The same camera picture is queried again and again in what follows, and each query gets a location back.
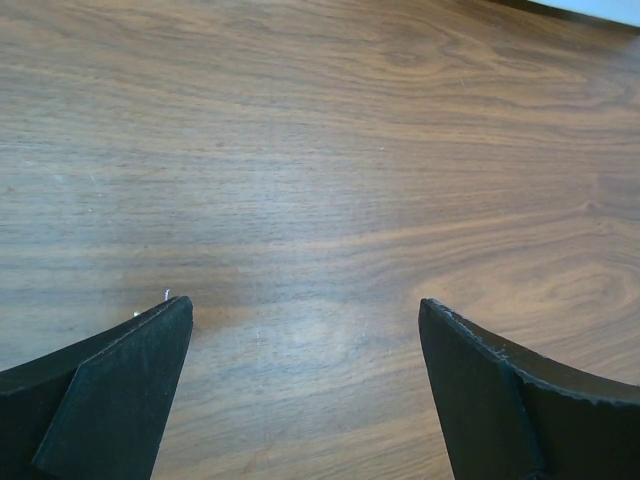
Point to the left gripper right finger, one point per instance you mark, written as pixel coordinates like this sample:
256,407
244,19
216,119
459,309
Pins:
507,412

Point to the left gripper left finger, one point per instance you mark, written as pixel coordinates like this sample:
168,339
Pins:
98,408

